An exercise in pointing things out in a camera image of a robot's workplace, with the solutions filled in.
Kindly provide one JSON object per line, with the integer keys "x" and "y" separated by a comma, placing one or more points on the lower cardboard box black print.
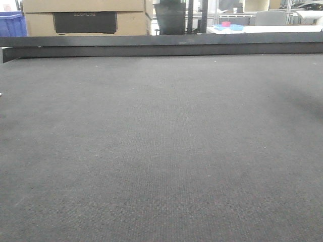
{"x": 88, "y": 24}

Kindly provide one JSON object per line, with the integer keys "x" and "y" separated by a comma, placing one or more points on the upper cardboard box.
{"x": 47, "y": 8}

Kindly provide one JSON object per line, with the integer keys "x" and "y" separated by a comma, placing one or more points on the red block on tray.
{"x": 226, "y": 24}

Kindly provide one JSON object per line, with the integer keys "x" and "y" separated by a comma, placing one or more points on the blue tray on table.
{"x": 232, "y": 27}

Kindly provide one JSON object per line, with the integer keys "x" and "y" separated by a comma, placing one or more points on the grey office chair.
{"x": 270, "y": 18}

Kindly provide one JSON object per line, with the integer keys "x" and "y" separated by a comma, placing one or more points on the white background table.
{"x": 269, "y": 29}

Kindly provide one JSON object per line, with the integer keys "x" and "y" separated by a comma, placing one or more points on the blue plastic crate background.
{"x": 13, "y": 24}

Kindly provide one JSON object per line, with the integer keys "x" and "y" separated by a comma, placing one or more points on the black vertical post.
{"x": 203, "y": 25}

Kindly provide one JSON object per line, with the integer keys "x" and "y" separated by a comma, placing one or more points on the black conveyor side rail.
{"x": 164, "y": 45}

